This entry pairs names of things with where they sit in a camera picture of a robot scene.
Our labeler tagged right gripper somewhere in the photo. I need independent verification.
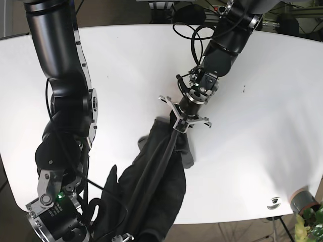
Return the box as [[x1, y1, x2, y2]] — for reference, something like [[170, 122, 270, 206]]
[[26, 190, 91, 241]]

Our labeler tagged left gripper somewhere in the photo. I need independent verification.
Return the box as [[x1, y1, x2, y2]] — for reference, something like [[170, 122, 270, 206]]
[[158, 71, 218, 128]]

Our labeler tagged dark grey T-shirt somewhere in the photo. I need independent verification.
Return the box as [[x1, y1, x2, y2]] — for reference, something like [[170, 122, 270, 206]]
[[93, 114, 194, 241]]

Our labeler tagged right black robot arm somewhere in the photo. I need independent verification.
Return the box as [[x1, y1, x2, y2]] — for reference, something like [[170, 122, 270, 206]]
[[24, 1, 98, 241]]

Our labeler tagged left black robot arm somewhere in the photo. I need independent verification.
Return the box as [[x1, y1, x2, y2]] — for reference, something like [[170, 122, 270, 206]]
[[161, 1, 277, 134]]

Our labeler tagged right metal table grommet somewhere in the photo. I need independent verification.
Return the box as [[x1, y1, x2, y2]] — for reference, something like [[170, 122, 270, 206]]
[[266, 197, 282, 210]]

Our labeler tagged grey plant pot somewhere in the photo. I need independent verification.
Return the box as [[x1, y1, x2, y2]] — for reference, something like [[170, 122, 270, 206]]
[[289, 187, 320, 215]]

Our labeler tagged green plant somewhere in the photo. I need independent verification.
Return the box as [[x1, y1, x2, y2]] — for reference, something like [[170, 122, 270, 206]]
[[294, 204, 322, 242]]

